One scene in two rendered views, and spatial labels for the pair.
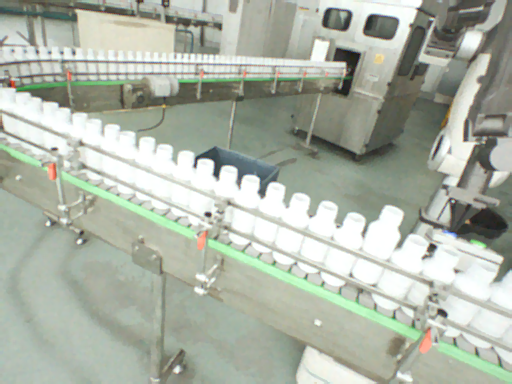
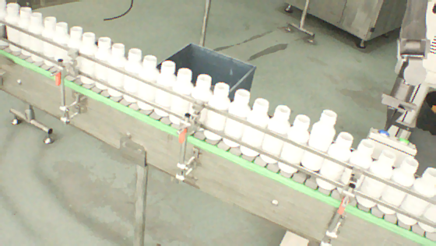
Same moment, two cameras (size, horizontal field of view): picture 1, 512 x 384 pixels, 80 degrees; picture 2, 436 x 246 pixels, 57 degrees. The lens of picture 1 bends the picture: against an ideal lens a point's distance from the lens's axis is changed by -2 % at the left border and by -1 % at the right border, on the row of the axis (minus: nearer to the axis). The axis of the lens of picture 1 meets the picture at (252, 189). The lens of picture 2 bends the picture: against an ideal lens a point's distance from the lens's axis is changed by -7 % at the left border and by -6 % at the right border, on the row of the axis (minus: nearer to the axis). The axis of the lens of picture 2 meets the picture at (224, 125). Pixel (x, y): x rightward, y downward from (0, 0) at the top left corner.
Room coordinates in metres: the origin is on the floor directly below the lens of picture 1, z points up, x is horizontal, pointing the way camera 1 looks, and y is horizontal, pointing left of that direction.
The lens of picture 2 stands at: (-0.37, -0.03, 1.74)
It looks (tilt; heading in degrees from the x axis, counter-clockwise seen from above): 36 degrees down; 0
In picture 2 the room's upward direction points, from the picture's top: 11 degrees clockwise
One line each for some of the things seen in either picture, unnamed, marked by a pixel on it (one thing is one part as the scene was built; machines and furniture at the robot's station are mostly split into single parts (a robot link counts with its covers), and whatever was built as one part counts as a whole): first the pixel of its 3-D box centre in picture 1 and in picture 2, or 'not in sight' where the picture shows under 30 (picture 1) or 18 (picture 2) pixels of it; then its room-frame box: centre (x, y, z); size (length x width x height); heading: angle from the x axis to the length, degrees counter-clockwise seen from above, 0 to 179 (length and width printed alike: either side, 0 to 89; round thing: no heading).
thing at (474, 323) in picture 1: (496, 308); (398, 185); (0.44, -0.49, 1.08); 0.06 x 0.06 x 0.17
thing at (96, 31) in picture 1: (129, 63); not in sight; (4.56, 2.10, 0.59); 1.10 x 0.62 x 1.18; 143
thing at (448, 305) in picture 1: (462, 297); (377, 178); (0.45, -0.43, 1.08); 0.06 x 0.06 x 0.17
